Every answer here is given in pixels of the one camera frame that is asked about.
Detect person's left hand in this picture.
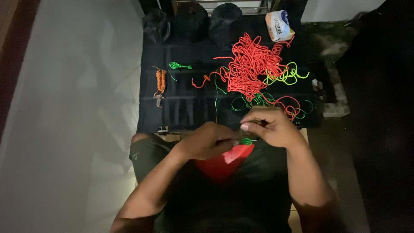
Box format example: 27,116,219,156
179,122,242,161

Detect person's right hand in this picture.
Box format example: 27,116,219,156
240,106,307,150

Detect thin green cord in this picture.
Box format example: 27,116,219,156
213,66,314,145

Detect person's black shirt red print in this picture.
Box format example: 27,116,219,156
154,137,293,233

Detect black folding table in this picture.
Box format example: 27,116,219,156
136,14,324,134

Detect person's black shorts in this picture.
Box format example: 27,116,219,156
129,133,175,185

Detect black bag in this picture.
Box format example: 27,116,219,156
176,2,209,43
143,8,172,45
208,3,244,50

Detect white tissue packet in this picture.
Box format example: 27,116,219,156
265,10,295,42

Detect metal rack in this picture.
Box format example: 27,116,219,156
171,0,272,16

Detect tangled red rope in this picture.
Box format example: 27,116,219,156
191,32,302,122

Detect neon yellow cord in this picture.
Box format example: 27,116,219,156
263,61,310,86

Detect small green cord bundle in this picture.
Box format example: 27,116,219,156
169,62,193,82

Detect coiled orange rope bundle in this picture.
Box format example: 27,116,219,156
152,66,167,108

